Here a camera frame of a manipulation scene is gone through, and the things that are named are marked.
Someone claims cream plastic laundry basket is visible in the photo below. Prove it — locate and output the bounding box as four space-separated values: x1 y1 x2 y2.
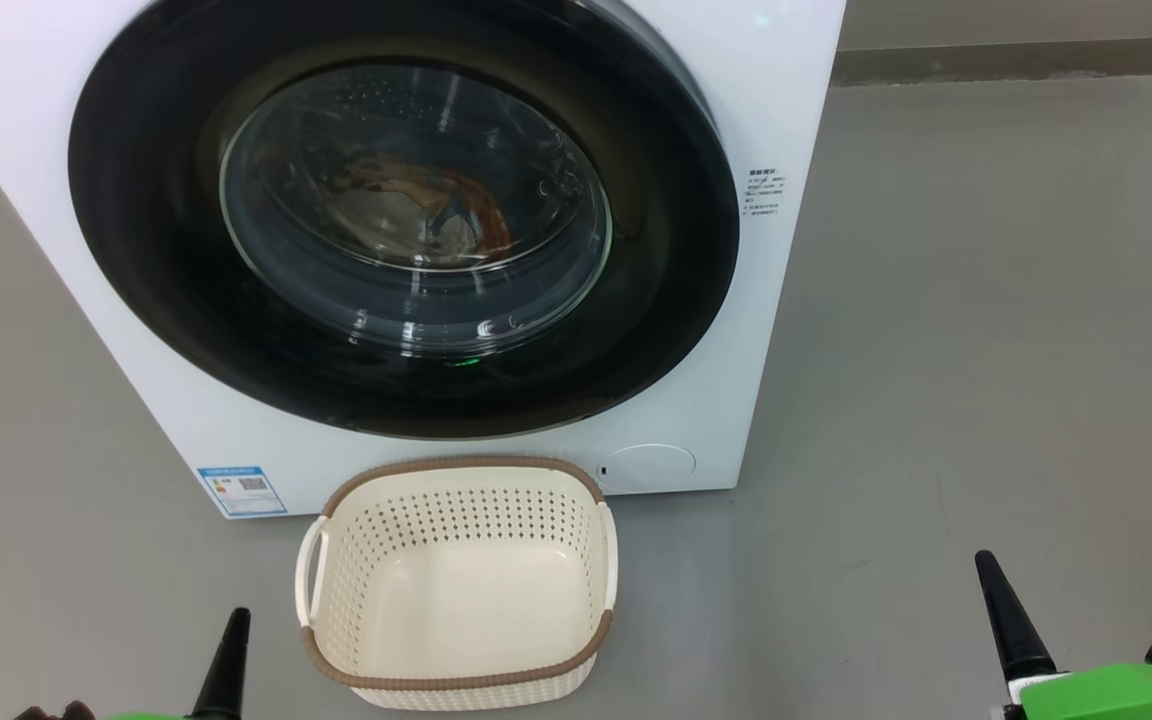
294 457 620 712

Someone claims black round glass washer door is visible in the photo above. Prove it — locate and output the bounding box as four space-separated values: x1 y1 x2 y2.
68 0 741 441

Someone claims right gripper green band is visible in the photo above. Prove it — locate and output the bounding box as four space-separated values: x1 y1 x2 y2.
974 550 1152 720

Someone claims white front-load washing machine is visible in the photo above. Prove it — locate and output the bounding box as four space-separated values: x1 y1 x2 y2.
0 0 849 521

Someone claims round white filter cover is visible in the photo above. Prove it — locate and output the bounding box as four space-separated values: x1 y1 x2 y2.
601 443 697 495

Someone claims blue energy label sticker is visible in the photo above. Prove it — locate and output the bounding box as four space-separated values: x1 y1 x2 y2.
198 465 289 519

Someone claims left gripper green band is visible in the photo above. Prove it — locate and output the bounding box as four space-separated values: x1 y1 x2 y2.
106 607 253 720

